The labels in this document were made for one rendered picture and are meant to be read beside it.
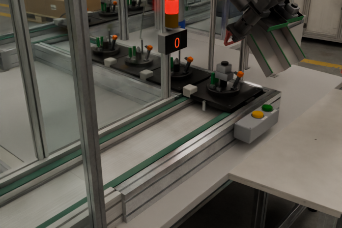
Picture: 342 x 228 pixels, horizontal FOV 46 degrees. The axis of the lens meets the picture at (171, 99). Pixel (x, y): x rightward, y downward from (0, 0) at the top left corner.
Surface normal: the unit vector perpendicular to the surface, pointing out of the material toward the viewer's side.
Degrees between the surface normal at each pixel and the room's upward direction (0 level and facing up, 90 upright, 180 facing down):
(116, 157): 0
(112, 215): 90
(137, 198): 90
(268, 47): 45
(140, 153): 0
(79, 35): 90
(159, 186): 90
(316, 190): 0
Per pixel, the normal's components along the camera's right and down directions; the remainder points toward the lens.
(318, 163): 0.00, -0.90
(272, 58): 0.44, -0.40
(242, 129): -0.66, 0.32
